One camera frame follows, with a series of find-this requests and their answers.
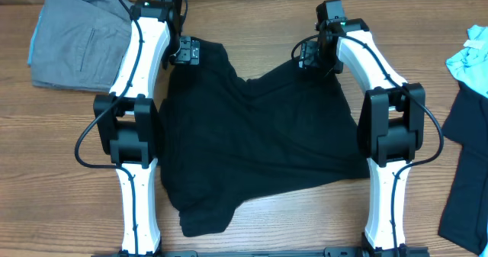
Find light blue shirt right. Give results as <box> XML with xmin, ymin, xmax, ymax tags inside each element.
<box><xmin>446</xmin><ymin>25</ymin><xmax>487</xmax><ymax>98</ymax></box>

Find black garment at right edge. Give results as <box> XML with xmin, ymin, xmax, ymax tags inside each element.
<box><xmin>438</xmin><ymin>82</ymin><xmax>487</xmax><ymax>255</ymax></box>

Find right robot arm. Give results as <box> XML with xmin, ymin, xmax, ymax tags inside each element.
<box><xmin>298</xmin><ymin>0</ymin><xmax>429</xmax><ymax>256</ymax></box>

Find folded grey trousers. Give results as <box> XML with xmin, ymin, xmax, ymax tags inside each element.
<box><xmin>30</xmin><ymin>0</ymin><xmax>132</xmax><ymax>92</ymax></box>

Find black Sydrogen t-shirt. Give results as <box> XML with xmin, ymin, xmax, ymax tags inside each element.
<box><xmin>159</xmin><ymin>41</ymin><xmax>369</xmax><ymax>237</ymax></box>

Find folded light blue garment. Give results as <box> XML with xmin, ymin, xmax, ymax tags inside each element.
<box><xmin>27</xmin><ymin>19</ymin><xmax>40</xmax><ymax>67</ymax></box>

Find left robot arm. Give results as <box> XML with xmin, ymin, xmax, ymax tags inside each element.
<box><xmin>93</xmin><ymin>0</ymin><xmax>200</xmax><ymax>256</ymax></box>

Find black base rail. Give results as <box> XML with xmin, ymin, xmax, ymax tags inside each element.
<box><xmin>91</xmin><ymin>246</ymin><xmax>432</xmax><ymax>257</ymax></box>

